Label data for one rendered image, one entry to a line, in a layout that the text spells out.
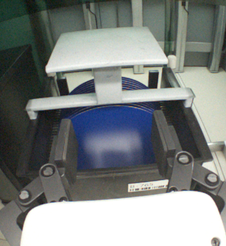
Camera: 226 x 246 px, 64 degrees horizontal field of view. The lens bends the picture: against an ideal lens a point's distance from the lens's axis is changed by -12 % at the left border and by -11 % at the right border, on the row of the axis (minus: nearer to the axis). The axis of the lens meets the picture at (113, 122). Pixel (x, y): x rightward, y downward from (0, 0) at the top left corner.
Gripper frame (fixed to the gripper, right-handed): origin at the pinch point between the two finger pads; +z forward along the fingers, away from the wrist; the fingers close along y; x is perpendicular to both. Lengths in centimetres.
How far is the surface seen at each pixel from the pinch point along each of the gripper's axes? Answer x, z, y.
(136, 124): -10.5, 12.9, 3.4
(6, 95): -5.9, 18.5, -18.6
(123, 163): -21.3, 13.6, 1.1
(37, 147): -8.1, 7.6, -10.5
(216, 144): -29.1, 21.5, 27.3
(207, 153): -7.6, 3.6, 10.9
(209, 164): -29.2, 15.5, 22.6
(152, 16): -8, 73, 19
